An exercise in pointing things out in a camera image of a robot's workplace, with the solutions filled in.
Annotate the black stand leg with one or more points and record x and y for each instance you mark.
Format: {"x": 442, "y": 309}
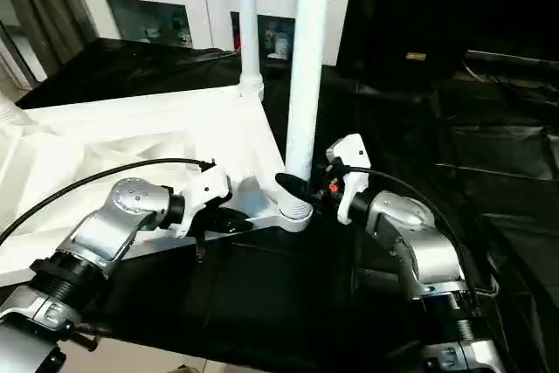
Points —
{"x": 83, "y": 340}

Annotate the dark robot torso front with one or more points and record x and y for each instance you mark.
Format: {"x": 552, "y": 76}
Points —
{"x": 184, "y": 368}

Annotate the white plastic table top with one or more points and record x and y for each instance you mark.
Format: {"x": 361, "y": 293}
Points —
{"x": 131, "y": 128}

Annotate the white plastic table leg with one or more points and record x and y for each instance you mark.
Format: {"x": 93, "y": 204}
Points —
{"x": 305, "y": 63}
{"x": 249, "y": 19}
{"x": 6, "y": 113}

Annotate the black cabinet with gold label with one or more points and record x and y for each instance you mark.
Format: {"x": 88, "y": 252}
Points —
{"x": 458, "y": 6}

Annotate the grey curtain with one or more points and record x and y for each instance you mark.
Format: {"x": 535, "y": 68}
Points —
{"x": 43, "y": 10}

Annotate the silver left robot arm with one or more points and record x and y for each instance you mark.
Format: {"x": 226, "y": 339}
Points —
{"x": 109, "y": 224}

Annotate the black work mat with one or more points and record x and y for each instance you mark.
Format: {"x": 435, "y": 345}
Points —
{"x": 436, "y": 172}

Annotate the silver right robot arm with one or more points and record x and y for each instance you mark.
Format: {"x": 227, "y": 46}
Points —
{"x": 428, "y": 250}

